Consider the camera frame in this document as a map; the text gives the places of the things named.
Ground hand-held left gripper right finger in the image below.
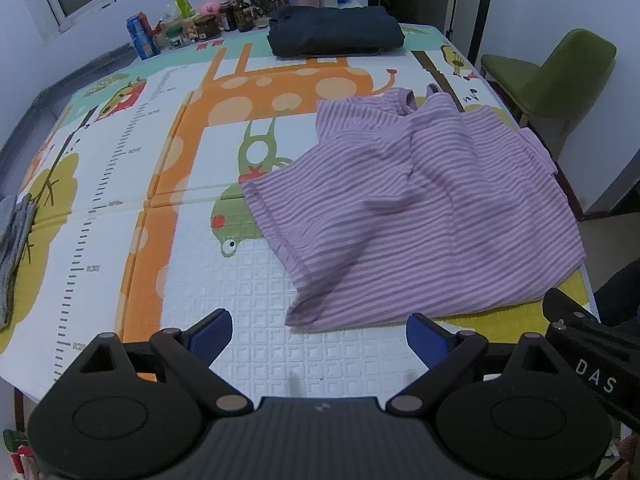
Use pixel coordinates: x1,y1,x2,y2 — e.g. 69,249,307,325
385,312,581,417

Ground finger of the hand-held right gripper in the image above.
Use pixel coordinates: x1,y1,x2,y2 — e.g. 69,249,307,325
542,287,601,331

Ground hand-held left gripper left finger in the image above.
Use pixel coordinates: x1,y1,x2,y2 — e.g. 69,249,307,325
60,309,255,417

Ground purple striped shirt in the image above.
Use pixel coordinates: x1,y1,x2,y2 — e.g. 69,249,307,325
240,86,587,332

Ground folded navy clothes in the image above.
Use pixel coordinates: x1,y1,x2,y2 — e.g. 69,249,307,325
266,5,406,58

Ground printed cartoon play mat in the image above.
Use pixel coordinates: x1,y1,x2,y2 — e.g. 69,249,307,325
0,24,598,401

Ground person's dark trouser leg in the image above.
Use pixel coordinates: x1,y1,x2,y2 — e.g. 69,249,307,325
595,260,640,328

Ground grey cloth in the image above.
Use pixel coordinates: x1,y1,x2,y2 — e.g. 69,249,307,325
0,194,38,328

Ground red and green toy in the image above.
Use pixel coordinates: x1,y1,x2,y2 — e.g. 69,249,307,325
2,427,26,476

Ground green chair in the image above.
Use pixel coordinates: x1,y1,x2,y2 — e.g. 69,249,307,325
480,29,618,161

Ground dark sauce jar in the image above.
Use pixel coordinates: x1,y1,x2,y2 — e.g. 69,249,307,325
194,16,223,42

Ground blue snack can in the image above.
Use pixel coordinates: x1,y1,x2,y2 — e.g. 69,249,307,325
126,12,161,59

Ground brown dropper bottle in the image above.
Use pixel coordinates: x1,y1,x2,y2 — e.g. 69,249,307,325
234,0,256,32

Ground grey padded rail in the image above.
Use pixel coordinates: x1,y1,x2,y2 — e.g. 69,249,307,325
0,40,136,161

